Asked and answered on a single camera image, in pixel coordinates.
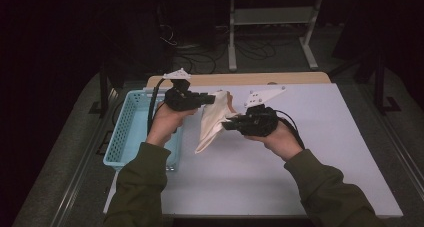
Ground person's right hand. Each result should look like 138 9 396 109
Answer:
244 120 305 163

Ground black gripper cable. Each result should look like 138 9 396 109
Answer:
274 109 306 151
146 77 168 135

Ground black metal stand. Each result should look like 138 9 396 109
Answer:
88 66 118 119
327 50 403 117

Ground cream white cloth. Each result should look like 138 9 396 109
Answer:
194 90 238 155

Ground person's left hand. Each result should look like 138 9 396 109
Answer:
145 101 198 148

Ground light wooden desk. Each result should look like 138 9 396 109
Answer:
146 71 332 88

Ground light blue plastic basket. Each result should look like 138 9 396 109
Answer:
102 89 185 172

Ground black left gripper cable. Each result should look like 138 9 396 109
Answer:
146 77 168 135

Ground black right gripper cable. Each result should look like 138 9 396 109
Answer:
274 109 306 151

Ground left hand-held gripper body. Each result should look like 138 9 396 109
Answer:
162 67 203 113

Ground white metal stand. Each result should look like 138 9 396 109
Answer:
227 0 325 72

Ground black floor cables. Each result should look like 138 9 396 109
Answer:
158 22 301 75

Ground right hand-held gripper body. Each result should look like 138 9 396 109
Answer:
237 85 288 138

